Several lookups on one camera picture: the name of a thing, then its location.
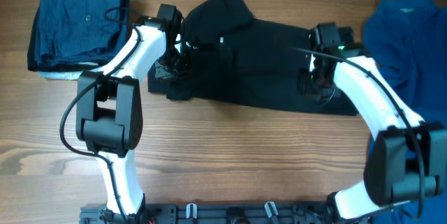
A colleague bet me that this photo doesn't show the black polo shirt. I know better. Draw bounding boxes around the black polo shirt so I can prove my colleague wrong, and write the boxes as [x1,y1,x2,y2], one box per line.
[148,0,358,116]

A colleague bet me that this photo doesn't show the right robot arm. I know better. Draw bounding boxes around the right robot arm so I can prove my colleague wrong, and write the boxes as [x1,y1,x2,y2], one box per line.
[308,47,446,223]

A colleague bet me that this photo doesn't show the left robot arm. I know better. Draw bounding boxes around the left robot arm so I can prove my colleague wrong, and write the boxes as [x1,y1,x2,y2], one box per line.
[72,17,182,223]

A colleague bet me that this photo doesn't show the folded light denim garment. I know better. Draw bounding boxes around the folded light denim garment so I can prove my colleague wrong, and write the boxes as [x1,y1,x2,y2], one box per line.
[38,62,101,80]

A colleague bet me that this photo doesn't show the folded dark blue shorts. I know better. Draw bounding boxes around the folded dark blue shorts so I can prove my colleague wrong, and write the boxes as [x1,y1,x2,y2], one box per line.
[37,0,130,66]

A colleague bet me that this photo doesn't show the blue polo shirt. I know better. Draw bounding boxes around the blue polo shirt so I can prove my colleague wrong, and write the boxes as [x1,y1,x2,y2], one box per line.
[361,0,447,224]

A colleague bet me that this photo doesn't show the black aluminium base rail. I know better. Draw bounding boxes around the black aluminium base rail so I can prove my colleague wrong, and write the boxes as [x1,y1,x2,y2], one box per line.
[79,201,336,224]

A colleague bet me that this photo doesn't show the right black cable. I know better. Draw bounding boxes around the right black cable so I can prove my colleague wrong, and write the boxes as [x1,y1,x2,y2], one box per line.
[289,45,427,220]

